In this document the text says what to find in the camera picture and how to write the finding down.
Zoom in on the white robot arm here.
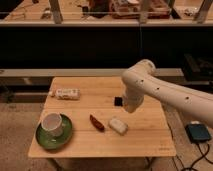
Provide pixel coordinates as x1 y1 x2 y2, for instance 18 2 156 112
121 59 213 129

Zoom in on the black rectangular block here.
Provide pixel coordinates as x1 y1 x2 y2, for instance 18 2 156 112
114 97 123 106

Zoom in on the wooden folding table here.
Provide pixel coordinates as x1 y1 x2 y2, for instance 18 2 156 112
27 76 177 171

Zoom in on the white wrapped block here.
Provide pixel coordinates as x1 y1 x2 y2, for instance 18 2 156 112
108 118 128 135

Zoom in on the white snack package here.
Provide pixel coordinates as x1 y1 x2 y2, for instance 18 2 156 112
48 88 80 100

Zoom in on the white ceramic cup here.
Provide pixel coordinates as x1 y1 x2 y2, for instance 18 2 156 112
41 113 63 137

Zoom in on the brown tray on shelf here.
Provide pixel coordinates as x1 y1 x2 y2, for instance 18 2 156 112
109 0 171 18

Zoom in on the green saucer plate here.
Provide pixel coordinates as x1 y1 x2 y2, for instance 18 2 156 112
35 113 73 150

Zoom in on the black power box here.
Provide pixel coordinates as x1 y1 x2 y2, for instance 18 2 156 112
185 124 212 143

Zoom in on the black floor cable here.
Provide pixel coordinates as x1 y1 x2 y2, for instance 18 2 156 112
169 123 213 171

